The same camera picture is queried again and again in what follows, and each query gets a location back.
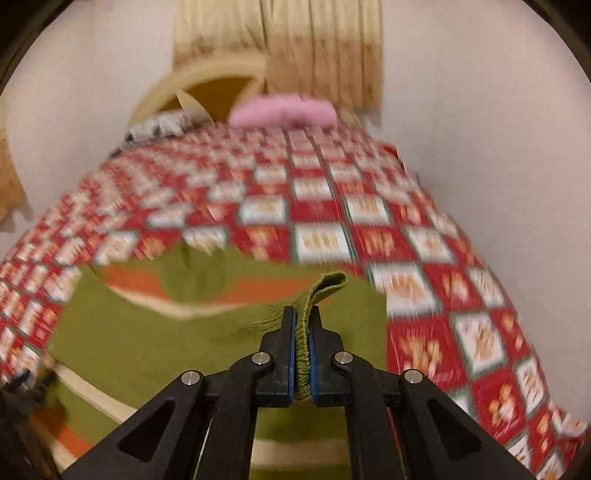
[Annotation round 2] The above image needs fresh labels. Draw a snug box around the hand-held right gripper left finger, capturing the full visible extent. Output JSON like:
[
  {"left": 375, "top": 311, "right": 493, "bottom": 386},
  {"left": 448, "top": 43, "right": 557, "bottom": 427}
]
[{"left": 60, "top": 305, "right": 297, "bottom": 480}]

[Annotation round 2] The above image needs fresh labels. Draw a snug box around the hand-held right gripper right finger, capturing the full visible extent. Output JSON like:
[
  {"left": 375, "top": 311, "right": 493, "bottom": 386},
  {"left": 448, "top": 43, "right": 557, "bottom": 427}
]
[{"left": 308, "top": 305, "right": 536, "bottom": 480}]

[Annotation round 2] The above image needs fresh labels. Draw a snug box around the green striped sweater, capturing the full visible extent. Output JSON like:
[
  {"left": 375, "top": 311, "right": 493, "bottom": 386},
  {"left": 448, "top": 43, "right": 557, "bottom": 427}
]
[{"left": 46, "top": 244, "right": 389, "bottom": 480}]

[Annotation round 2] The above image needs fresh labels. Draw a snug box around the red checkered printed bedspread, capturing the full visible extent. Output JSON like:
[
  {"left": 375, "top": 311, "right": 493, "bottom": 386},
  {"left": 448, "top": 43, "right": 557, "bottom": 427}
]
[{"left": 0, "top": 121, "right": 587, "bottom": 480}]

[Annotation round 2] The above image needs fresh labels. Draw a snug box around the pink pillow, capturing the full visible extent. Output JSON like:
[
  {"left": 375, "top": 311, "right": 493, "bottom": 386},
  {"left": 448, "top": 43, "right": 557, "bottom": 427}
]
[{"left": 229, "top": 93, "right": 336, "bottom": 129}]

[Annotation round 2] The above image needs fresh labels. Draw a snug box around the grey patterned pillow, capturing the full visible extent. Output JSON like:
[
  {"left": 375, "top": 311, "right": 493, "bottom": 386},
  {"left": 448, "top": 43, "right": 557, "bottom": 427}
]
[{"left": 124, "top": 111, "right": 213, "bottom": 141}]

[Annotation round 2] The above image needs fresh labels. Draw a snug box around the cream wooden headboard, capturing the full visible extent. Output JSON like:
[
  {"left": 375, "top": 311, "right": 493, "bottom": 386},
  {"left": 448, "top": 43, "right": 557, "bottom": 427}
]
[{"left": 131, "top": 58, "right": 269, "bottom": 125}]

